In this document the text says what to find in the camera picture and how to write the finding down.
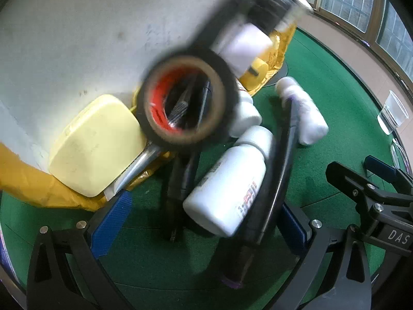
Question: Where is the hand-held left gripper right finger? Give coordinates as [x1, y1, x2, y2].
[271, 202, 375, 310]

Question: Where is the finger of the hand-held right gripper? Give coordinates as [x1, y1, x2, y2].
[326, 162, 413, 230]
[366, 156, 413, 196]

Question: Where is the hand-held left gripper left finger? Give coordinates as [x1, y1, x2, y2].
[26, 190, 136, 310]

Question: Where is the black marker purple end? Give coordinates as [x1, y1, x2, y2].
[220, 98, 301, 289]

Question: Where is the white bottle red label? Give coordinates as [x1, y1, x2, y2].
[183, 126, 275, 238]

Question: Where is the black tape roll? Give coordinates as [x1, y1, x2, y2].
[134, 47, 241, 151]

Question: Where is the white foam tray yellow tape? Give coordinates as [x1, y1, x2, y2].
[0, 0, 313, 214]

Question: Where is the clear plastic cup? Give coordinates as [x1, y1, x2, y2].
[377, 90, 410, 135]

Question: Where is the silver metal tool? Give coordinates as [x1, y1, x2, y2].
[103, 144, 163, 202]

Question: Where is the yellow sponge block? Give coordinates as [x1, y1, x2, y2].
[48, 94, 148, 198]

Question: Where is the white bottle purple label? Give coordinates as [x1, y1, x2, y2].
[275, 77, 329, 146]

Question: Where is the small white bottle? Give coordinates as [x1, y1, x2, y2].
[228, 81, 263, 138]

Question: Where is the plain white bottle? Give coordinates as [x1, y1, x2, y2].
[213, 22, 273, 75]

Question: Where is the black and white tube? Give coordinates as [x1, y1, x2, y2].
[253, 0, 314, 34]

